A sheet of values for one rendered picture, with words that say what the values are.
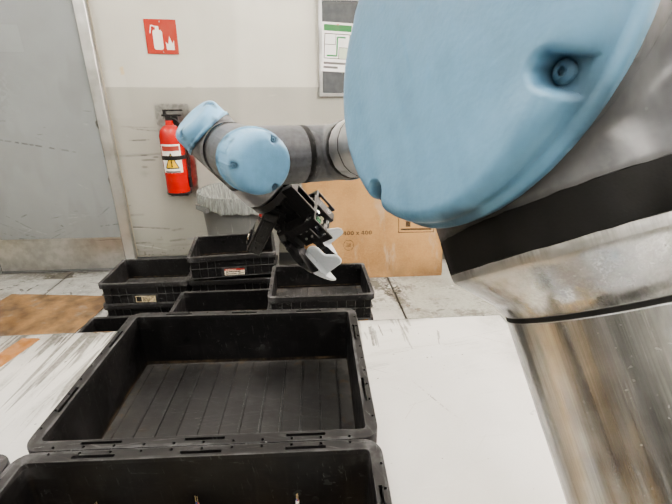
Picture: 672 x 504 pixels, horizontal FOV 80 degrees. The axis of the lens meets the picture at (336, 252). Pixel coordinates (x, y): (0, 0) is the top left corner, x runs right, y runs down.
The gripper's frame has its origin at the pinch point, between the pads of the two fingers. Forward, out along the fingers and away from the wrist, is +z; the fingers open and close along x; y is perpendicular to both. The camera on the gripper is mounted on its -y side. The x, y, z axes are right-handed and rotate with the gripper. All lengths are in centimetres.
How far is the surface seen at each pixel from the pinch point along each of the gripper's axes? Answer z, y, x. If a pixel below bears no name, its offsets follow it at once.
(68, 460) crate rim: -24.2, -14.3, -38.3
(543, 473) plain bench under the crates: 35, 22, -30
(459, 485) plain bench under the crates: 25.8, 10.5, -32.8
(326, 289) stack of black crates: 67, -52, 55
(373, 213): 131, -64, 169
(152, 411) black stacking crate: -10.4, -24.6, -27.0
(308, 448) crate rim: -8.3, 5.7, -35.3
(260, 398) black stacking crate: -0.1, -11.8, -23.6
